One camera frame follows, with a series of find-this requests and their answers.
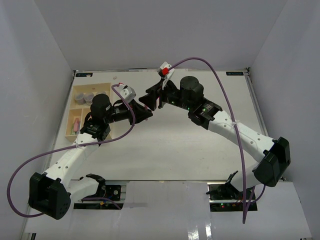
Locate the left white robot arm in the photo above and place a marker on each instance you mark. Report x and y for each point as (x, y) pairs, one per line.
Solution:
(51, 192)

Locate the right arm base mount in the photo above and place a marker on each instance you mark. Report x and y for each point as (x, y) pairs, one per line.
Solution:
(224, 197)

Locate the right corner label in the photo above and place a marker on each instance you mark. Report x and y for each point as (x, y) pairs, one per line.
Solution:
(234, 73)

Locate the corner label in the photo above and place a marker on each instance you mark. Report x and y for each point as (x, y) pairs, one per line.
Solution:
(234, 73)
(83, 74)

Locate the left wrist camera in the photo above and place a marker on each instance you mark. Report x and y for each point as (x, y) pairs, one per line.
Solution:
(126, 92)

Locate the clear round container stacked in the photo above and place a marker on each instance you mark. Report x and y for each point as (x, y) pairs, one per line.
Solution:
(88, 97)

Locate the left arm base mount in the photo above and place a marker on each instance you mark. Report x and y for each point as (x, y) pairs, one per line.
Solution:
(106, 197)

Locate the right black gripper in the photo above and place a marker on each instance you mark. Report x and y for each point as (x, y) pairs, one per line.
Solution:
(150, 100)

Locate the pink highlighter pen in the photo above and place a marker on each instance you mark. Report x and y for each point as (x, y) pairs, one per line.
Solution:
(76, 125)

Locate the left corner label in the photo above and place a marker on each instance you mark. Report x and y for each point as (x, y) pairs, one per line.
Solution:
(83, 74)

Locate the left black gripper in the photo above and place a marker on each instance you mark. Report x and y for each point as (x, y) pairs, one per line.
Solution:
(142, 113)

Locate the aluminium frame rail right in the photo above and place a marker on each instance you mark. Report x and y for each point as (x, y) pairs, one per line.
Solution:
(254, 99)

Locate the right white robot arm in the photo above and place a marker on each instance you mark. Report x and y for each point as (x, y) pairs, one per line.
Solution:
(272, 156)

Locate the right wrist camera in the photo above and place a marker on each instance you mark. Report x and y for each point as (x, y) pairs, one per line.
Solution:
(165, 71)

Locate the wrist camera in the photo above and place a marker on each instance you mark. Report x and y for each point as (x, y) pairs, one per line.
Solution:
(165, 71)
(126, 92)

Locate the clear round container left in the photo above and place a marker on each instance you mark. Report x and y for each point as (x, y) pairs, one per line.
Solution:
(80, 98)

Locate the cream compartment organizer tray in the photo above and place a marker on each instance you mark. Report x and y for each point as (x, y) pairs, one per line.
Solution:
(81, 111)

